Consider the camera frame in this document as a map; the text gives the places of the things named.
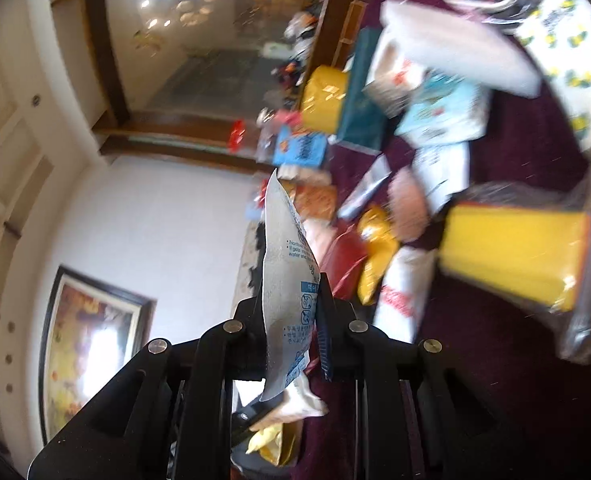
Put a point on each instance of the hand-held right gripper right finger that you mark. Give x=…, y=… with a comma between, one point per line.
x=324, y=345

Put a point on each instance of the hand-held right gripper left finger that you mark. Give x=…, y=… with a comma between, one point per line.
x=250, y=340

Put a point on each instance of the white packet with blue print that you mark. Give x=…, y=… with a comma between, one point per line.
x=283, y=270

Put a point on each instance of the white packet with red print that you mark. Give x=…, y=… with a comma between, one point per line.
x=403, y=290

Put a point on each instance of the pink plush toy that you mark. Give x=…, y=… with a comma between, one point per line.
x=408, y=205

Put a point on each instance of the light blue packet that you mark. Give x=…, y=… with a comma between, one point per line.
x=443, y=110

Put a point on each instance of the beige packet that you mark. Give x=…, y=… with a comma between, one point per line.
x=300, y=400

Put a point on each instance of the yellow snack packet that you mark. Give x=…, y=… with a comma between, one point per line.
x=375, y=245

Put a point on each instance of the orange snack packet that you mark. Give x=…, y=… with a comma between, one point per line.
x=315, y=200

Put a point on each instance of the framed painting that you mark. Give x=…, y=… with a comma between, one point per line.
x=90, y=345

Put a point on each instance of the silver packet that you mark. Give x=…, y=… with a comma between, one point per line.
x=365, y=187

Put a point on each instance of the blue snack packet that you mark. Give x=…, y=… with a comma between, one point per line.
x=300, y=147

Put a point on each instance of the small red wrapper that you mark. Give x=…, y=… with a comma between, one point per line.
x=237, y=135

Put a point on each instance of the white paper packet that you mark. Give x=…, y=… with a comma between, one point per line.
x=443, y=170

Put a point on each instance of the yellow sponge in plastic bag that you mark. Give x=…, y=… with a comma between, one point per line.
x=515, y=250

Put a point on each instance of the yellow tape roll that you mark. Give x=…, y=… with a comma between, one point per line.
x=323, y=97

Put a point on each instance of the teal box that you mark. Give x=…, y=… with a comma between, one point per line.
x=363, y=95

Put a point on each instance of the white carton with red print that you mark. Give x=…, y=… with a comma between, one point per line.
x=393, y=75

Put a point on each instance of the wooden glass cabinet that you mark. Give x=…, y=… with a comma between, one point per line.
x=185, y=50

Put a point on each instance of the white foam board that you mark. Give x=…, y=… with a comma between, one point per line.
x=455, y=45

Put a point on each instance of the lemon print cloth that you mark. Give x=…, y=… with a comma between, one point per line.
x=570, y=60

